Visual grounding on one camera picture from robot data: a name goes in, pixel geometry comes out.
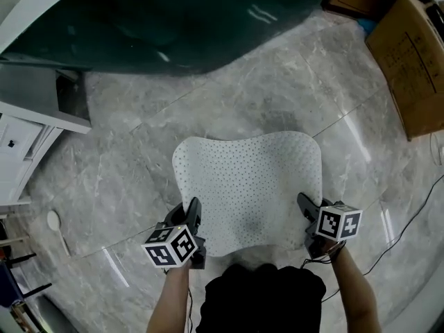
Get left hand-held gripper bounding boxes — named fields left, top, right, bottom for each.
left=141, top=196, right=208, bottom=270

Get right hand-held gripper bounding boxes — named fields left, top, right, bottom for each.
left=296, top=192, right=364, bottom=260

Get white oval bath mat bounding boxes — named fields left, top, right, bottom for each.
left=171, top=130, right=324, bottom=257

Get person's left forearm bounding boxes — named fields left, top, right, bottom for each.
left=145, top=261, right=196, bottom=333

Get person's right forearm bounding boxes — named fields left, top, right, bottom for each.
left=328, top=240, right=379, bottom=333

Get dark green white bathtub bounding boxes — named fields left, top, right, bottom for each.
left=0, top=0, right=326, bottom=76

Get person's black trousers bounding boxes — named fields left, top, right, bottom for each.
left=195, top=262, right=328, bottom=333

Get grey round bucket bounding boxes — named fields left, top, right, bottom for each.
left=33, top=294, right=88, bottom=333

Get large cardboard box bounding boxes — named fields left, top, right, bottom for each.
left=364, top=0, right=444, bottom=142

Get wooden chair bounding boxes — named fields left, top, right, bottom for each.
left=0, top=212, right=33, bottom=248

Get white vanity cabinet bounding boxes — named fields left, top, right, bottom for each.
left=0, top=101, right=93, bottom=219

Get dark blue chair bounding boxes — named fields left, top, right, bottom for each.
left=0, top=250, right=53, bottom=309

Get small blue item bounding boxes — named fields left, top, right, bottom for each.
left=357, top=17, right=376, bottom=35

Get black device with prongs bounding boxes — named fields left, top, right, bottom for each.
left=424, top=0, right=444, bottom=24

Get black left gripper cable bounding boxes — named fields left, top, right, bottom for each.
left=185, top=285, right=194, bottom=333

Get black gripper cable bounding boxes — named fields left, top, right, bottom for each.
left=300, top=173, right=444, bottom=305
left=185, top=285, right=194, bottom=333

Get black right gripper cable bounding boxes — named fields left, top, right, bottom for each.
left=300, top=173, right=444, bottom=305

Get white cable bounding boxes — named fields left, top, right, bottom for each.
left=429, top=131, right=444, bottom=169

